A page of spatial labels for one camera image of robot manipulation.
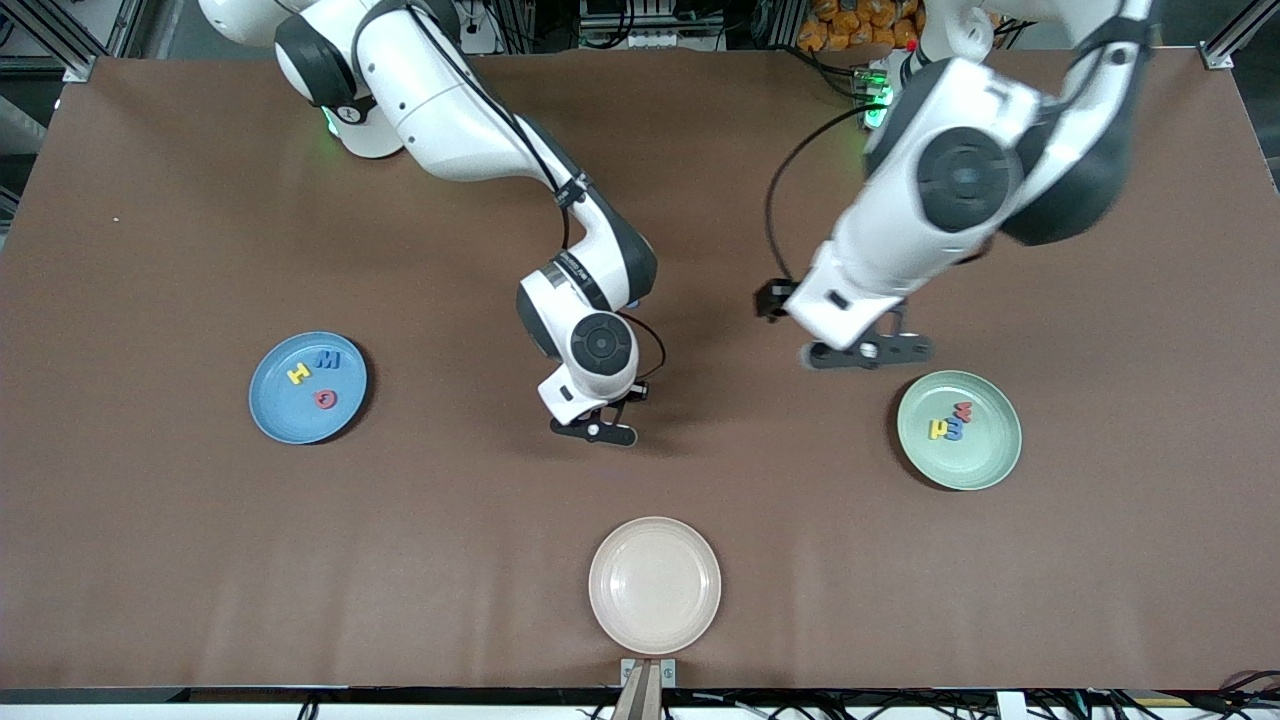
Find beige plate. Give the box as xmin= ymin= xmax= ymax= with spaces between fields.
xmin=588 ymin=516 xmax=723 ymax=656

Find green plate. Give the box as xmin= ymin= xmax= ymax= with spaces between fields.
xmin=897 ymin=370 xmax=1024 ymax=492

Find blue plate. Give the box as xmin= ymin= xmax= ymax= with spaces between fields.
xmin=249 ymin=331 xmax=369 ymax=446

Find pile of orange objects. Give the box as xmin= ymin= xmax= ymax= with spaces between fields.
xmin=797 ymin=0 xmax=923 ymax=53

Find white power strip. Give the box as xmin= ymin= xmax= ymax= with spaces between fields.
xmin=455 ymin=0 xmax=501 ymax=56

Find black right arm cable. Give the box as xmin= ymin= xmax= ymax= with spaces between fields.
xmin=620 ymin=312 xmax=668 ymax=383

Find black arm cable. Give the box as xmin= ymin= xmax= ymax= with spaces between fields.
xmin=765 ymin=103 xmax=883 ymax=289
xmin=620 ymin=312 xmax=668 ymax=383

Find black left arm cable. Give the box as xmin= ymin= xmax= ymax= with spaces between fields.
xmin=765 ymin=103 xmax=883 ymax=289

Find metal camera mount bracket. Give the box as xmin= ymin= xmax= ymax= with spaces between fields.
xmin=620 ymin=657 xmax=678 ymax=720

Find aluminium frame post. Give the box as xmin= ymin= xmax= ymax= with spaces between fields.
xmin=1200 ymin=0 xmax=1280 ymax=71
xmin=0 ymin=0 xmax=106 ymax=83

